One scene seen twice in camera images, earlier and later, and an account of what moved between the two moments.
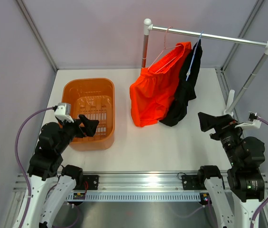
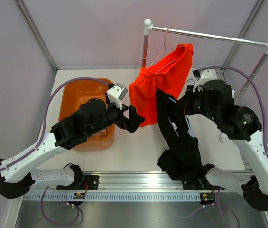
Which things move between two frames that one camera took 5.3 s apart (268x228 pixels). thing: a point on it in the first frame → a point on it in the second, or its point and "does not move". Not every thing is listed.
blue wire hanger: [189, 72] → [186, 118]
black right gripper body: [228, 135] → [195, 102]
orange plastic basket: [95, 99] does not move
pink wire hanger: [164, 48] does not move
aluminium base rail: [138, 182] does not move
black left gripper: [88, 130] → [130, 124]
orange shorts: [152, 93] does not move
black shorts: [189, 72] → [181, 160]
